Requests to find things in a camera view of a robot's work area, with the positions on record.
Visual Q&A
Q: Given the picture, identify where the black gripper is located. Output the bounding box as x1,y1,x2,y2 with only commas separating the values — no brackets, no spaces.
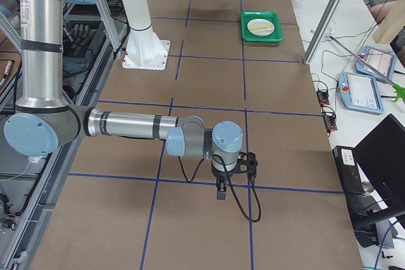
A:
211,168,234,200

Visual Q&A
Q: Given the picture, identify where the pink plastic spoon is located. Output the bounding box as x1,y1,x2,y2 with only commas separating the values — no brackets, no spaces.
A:
251,28,274,36

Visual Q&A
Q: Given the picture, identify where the white oval plate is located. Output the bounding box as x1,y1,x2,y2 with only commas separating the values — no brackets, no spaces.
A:
247,18,275,37

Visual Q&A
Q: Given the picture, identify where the yellow plastic spoon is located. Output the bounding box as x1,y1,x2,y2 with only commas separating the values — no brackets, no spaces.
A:
251,24,272,30

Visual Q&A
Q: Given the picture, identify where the black box device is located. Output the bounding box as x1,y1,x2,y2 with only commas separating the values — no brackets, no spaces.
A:
332,145,374,196

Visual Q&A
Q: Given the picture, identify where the orange connector module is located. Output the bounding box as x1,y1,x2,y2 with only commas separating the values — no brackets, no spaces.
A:
316,89,330,106
323,112,337,134

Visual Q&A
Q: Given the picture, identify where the black monitor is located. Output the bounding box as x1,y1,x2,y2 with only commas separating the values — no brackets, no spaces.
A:
352,114,404,229

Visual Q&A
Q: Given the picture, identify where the green plastic tray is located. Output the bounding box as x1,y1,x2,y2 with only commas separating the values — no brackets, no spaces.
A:
240,11,283,43

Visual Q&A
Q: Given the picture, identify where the near blue teach pendant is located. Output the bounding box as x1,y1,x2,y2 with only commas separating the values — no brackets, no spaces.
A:
338,71,384,115

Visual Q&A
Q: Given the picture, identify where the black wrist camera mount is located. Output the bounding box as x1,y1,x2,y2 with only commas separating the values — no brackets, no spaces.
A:
232,151,258,177

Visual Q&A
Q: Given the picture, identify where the white pedestal column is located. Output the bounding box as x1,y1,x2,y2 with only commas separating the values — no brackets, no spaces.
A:
122,0,170,71

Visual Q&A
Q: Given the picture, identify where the aluminium frame post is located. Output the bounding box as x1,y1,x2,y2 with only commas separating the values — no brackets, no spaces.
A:
303,0,341,64

